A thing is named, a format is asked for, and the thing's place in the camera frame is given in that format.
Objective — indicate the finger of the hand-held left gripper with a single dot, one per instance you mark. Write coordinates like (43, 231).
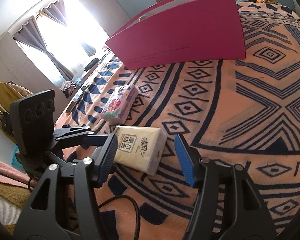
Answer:
(95, 140)
(65, 131)

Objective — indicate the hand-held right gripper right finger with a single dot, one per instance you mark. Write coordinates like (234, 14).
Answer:
(183, 160)

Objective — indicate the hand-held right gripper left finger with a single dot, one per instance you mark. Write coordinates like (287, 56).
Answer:
(107, 160)

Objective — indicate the beige tissue pack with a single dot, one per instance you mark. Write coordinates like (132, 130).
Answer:
(140, 152)

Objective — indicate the floral pink tissue pack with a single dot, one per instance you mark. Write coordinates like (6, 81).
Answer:
(117, 105)

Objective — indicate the pink storage box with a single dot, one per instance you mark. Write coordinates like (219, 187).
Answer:
(185, 30)

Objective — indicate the clothes heap by window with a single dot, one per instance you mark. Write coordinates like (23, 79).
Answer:
(71, 86)

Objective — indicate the yellow bag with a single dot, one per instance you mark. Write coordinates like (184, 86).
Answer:
(2, 92)

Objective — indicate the pink cloth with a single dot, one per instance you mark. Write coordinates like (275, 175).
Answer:
(5, 170)

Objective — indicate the orange patterned blanket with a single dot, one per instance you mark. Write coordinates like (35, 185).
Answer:
(240, 100)

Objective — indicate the grey curtain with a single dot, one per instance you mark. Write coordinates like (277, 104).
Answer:
(56, 11)
(27, 33)

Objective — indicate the yellow and black cloth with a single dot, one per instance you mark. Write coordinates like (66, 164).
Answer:
(266, 1)

